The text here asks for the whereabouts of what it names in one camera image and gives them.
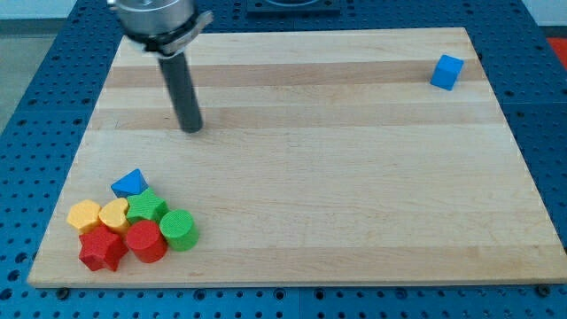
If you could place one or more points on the blue triangle block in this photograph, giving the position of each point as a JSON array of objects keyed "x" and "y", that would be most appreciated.
[{"x": 130, "y": 184}]

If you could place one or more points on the blue cube block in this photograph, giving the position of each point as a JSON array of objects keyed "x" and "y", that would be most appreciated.
[{"x": 446, "y": 72}]

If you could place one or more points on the red star block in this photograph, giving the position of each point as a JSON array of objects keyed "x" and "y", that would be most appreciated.
[{"x": 101, "y": 248}]

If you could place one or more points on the red cylinder block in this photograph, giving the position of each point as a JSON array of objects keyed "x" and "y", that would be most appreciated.
[{"x": 146, "y": 241}]

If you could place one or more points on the yellow heart block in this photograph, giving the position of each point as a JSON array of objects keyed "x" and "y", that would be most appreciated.
[{"x": 114, "y": 216}]

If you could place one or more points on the green cylinder block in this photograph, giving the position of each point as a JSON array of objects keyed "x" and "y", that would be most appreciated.
[{"x": 179, "y": 229}]

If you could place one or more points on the dark grey pointer rod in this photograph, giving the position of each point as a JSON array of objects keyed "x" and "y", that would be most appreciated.
[{"x": 176, "y": 74}]

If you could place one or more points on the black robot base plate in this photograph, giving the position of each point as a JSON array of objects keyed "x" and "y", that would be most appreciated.
[{"x": 291, "y": 7}]

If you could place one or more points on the green star block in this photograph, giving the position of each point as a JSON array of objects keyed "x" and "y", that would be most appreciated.
[{"x": 146, "y": 206}]

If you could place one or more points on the wooden board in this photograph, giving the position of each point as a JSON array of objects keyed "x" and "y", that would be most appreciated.
[{"x": 326, "y": 158}]

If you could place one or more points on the yellow hexagon block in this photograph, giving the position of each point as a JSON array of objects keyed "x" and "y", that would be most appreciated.
[{"x": 84, "y": 216}]

